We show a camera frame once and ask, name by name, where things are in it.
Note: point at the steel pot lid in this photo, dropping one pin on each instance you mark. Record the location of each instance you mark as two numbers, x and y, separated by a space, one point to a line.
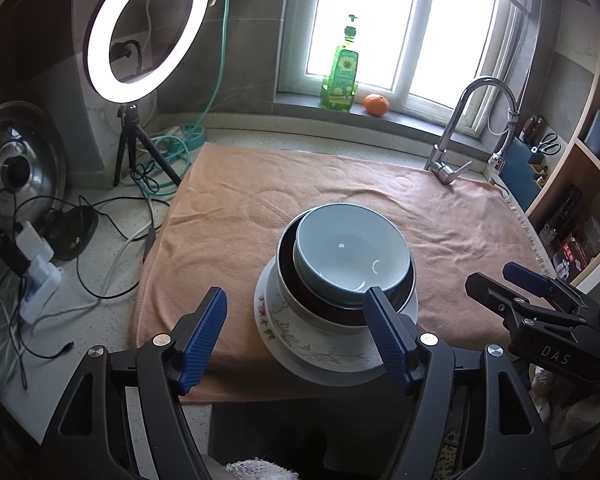
25 150

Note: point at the steel faucet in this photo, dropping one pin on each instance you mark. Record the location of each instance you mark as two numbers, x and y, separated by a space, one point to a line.
450 172

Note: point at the light blue bowl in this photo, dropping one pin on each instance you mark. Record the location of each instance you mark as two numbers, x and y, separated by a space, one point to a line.
345 245

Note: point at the teal cutting board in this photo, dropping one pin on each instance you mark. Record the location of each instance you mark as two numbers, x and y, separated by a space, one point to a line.
517 170

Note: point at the black knife block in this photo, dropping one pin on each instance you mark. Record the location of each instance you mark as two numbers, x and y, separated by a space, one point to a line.
540 160

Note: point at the leopard print cloth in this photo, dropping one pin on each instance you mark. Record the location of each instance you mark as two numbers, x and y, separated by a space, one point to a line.
447 460

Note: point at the scissors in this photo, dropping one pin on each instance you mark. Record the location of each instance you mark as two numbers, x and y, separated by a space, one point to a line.
550 142

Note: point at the white power strip with plugs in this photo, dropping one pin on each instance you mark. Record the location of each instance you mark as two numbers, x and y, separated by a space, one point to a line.
40 290

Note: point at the white charger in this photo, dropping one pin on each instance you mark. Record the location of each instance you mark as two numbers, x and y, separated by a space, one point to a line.
29 240

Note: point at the person's right hand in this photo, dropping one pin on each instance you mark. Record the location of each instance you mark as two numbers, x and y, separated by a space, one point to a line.
575 407

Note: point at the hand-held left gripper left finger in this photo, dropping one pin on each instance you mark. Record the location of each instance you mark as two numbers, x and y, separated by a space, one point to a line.
205 340

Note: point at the red black box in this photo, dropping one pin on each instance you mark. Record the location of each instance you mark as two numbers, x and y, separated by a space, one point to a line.
577 255

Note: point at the window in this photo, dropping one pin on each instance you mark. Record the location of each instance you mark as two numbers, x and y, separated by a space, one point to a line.
380 20

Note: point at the person's left hand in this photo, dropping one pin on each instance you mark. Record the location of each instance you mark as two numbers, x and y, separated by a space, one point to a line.
260 470

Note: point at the white plate grey leaf print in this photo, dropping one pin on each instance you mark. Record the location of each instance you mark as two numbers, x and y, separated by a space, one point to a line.
325 355

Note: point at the wooden shelf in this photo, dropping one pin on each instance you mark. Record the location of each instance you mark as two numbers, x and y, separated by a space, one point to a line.
587 160

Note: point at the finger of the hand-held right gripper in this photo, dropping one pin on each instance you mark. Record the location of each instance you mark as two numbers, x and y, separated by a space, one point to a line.
490 292
525 275

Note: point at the red bowl steel inside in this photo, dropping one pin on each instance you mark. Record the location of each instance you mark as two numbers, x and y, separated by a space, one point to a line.
305 306

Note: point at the black round base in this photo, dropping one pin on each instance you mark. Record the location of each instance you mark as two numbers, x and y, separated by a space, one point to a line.
75 230

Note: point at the green dish soap bottle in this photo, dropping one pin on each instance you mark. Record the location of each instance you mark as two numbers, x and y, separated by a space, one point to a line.
342 75

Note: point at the black tripod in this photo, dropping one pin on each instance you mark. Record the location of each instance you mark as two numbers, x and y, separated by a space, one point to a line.
130 130

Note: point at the orange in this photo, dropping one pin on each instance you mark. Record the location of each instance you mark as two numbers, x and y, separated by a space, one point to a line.
376 105

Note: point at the pink towel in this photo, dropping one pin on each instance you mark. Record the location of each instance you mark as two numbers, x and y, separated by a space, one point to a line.
230 220

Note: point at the round green power strip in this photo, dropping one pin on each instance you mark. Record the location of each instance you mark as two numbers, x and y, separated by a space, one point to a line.
195 135

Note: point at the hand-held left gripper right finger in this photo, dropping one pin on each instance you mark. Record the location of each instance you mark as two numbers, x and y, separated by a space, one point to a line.
385 340

